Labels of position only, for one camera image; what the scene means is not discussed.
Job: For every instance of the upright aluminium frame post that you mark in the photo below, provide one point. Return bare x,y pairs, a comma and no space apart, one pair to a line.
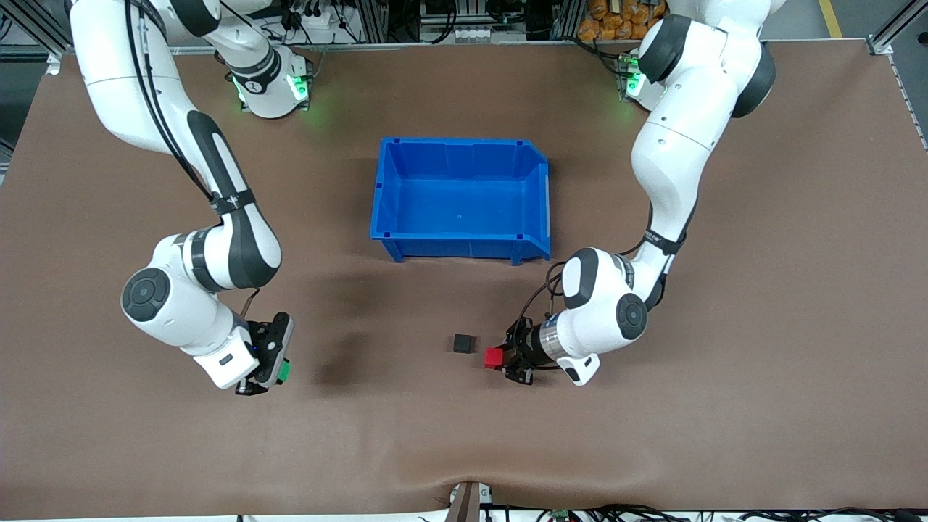
569,18
373,22

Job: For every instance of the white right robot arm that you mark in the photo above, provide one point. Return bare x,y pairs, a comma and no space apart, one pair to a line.
130,87

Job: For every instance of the blue plastic storage bin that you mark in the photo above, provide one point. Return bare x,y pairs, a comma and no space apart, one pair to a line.
464,203

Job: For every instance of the small red cube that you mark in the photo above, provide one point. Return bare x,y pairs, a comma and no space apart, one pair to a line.
494,357

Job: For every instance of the white power strip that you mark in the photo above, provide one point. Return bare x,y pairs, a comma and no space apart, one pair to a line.
319,19

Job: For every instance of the small green connector board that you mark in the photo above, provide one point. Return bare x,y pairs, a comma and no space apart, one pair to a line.
560,515

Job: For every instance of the silver table edge rail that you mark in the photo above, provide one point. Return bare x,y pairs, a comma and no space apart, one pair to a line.
435,46

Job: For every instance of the white corner bracket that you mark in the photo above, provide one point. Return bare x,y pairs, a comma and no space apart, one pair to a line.
54,65

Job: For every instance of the small black cube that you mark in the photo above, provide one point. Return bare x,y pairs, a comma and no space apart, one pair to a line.
462,344

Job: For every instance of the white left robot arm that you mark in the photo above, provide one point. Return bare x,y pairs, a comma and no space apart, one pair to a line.
681,145

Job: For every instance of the bag of orange snacks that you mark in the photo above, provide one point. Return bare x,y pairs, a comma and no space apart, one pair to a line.
609,25

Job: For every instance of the slanted aluminium frame strut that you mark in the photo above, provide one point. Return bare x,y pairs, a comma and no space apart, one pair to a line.
895,25
36,22

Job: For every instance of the small green cube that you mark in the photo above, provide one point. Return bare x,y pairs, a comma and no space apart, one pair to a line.
284,371

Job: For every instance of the brown table mat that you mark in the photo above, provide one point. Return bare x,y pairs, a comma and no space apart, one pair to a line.
435,435

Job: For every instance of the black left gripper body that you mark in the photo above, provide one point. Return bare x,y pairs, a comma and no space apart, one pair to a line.
523,349

